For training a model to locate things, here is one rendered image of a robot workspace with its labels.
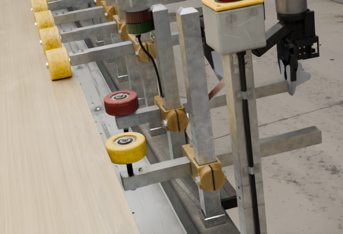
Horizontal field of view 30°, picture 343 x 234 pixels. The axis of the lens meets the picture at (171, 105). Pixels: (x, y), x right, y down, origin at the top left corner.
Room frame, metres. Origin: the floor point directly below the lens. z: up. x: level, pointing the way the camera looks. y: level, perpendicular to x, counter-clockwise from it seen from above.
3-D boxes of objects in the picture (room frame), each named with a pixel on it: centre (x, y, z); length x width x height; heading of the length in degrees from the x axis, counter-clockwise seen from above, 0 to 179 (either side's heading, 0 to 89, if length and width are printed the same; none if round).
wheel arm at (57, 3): (2.41, 0.19, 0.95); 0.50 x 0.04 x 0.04; 102
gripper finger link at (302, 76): (1.49, -0.32, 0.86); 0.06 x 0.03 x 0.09; 102
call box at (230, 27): (0.89, -0.10, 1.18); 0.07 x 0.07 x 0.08; 12
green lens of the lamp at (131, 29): (1.38, 0.05, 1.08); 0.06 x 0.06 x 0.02
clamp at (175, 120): (1.41, 0.01, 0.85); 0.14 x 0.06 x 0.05; 12
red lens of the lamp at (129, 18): (1.38, 0.05, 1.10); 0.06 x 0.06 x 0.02
